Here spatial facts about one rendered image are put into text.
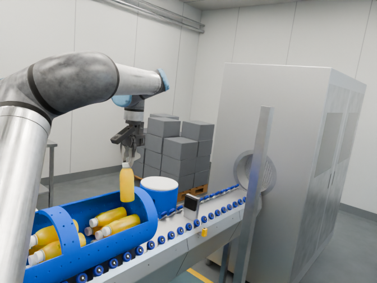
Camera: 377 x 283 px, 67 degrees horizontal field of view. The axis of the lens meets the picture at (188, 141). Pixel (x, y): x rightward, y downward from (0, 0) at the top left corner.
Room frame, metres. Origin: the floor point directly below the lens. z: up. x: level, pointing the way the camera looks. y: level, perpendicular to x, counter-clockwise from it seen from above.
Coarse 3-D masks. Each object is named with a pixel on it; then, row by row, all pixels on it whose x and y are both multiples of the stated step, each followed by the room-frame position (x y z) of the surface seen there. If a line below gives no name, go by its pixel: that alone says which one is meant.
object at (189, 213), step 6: (186, 198) 1.70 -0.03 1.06; (192, 198) 1.68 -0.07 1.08; (198, 198) 1.68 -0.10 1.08; (186, 204) 1.70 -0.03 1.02; (192, 204) 1.67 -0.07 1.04; (198, 204) 1.68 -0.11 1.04; (186, 210) 1.72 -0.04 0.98; (192, 210) 1.67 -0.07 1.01; (198, 210) 1.68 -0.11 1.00; (186, 216) 1.71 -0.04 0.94; (192, 216) 1.68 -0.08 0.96
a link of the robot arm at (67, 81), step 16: (48, 64) 0.56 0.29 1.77; (64, 64) 0.57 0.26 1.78; (80, 64) 0.58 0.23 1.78; (96, 64) 0.61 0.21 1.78; (112, 64) 0.65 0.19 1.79; (48, 80) 0.55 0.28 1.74; (64, 80) 0.56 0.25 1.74; (80, 80) 0.57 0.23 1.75; (96, 80) 0.60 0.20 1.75; (112, 80) 0.63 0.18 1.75; (128, 80) 0.77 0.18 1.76; (144, 80) 0.90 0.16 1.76; (160, 80) 1.09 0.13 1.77; (48, 96) 0.55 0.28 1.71; (64, 96) 0.56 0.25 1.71; (80, 96) 0.58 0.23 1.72; (96, 96) 0.61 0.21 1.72; (112, 96) 0.67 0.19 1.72; (144, 96) 1.14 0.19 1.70; (64, 112) 0.60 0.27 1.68
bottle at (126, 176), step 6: (126, 168) 1.26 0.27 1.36; (120, 174) 1.25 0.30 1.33; (126, 174) 1.24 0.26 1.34; (132, 174) 1.26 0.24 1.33; (120, 180) 1.25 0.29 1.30; (126, 180) 1.24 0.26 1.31; (132, 180) 1.26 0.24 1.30; (120, 186) 1.25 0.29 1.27; (126, 186) 1.24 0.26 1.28; (132, 186) 1.25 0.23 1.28; (120, 192) 1.25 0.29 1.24; (126, 192) 1.23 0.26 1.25; (132, 192) 1.25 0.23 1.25; (120, 198) 1.25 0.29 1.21; (126, 198) 1.23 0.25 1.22; (132, 198) 1.25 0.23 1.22
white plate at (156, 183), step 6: (144, 180) 2.02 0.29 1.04; (150, 180) 2.04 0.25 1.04; (156, 180) 2.05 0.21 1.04; (162, 180) 2.07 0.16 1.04; (168, 180) 2.08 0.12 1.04; (174, 180) 2.10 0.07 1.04; (144, 186) 1.92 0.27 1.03; (150, 186) 1.91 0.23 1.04; (156, 186) 1.92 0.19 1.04; (162, 186) 1.93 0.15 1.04; (168, 186) 1.95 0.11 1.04; (174, 186) 1.96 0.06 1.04
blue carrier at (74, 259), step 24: (144, 192) 1.32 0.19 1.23; (48, 216) 0.98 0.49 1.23; (72, 216) 1.22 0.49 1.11; (144, 216) 1.32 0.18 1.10; (72, 240) 0.95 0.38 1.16; (120, 240) 1.10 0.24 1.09; (144, 240) 1.23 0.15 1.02; (48, 264) 0.86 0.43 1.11; (72, 264) 0.93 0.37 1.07; (96, 264) 1.05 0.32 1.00
